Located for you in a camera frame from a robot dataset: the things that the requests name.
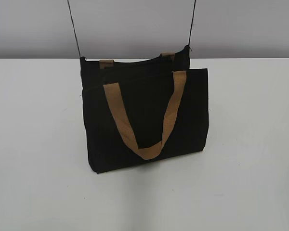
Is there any black canvas tote bag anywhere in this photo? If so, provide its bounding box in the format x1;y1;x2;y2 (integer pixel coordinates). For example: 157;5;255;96
80;46;209;173

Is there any thin black right cord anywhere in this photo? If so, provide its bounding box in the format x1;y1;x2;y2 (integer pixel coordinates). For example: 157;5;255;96
187;0;197;47

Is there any thin black cord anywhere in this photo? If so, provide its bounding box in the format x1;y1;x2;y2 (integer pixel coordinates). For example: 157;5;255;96
187;0;197;47
67;0;84;59

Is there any thin black left cord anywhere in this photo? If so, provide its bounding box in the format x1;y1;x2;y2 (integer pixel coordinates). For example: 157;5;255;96
67;0;84;59

